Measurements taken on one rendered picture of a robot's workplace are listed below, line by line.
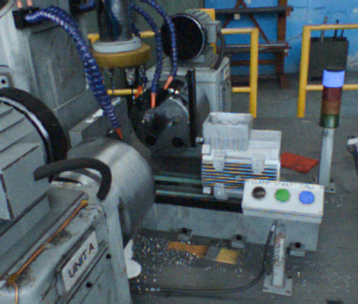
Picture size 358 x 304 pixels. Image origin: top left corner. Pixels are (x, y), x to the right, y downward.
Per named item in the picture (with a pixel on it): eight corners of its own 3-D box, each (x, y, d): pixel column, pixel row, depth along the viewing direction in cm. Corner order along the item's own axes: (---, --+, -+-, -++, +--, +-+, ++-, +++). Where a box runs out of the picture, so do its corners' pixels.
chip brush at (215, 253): (165, 251, 117) (165, 248, 117) (172, 240, 121) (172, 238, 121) (236, 265, 110) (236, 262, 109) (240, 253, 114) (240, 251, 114)
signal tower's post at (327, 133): (310, 191, 142) (321, 71, 125) (310, 180, 149) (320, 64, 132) (334, 193, 140) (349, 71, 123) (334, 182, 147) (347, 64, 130)
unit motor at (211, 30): (163, 121, 172) (155, 14, 154) (184, 98, 200) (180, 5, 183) (224, 124, 164) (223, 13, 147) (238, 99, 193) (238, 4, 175)
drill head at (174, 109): (124, 163, 144) (116, 93, 134) (162, 122, 179) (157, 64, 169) (193, 169, 137) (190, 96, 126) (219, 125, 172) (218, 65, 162)
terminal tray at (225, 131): (202, 149, 112) (202, 125, 109) (211, 135, 121) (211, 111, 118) (248, 152, 109) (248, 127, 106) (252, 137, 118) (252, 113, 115)
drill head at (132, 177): (-5, 301, 86) (-36, 198, 76) (81, 208, 118) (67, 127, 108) (104, 324, 79) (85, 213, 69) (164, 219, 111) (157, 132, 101)
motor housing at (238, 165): (202, 206, 115) (199, 143, 107) (214, 175, 131) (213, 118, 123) (275, 213, 109) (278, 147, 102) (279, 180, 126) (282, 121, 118)
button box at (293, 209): (242, 214, 95) (240, 205, 90) (246, 186, 98) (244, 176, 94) (321, 223, 90) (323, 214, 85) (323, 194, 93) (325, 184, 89)
